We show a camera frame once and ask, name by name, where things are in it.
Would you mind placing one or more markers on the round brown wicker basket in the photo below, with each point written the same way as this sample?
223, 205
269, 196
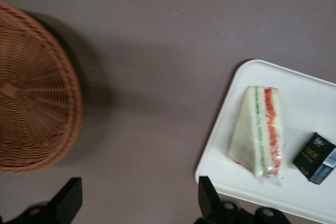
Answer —
34, 90

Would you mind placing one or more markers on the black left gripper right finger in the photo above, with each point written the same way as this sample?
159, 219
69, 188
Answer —
210, 197

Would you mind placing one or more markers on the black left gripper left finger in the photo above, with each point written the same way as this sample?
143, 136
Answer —
67, 200

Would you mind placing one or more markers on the triangular sandwich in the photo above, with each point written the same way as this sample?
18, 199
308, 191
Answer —
258, 134

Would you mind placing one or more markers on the cream plastic tray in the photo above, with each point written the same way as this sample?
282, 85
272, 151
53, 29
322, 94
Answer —
236, 134

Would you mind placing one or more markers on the small black carton box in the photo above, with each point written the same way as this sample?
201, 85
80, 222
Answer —
313, 157

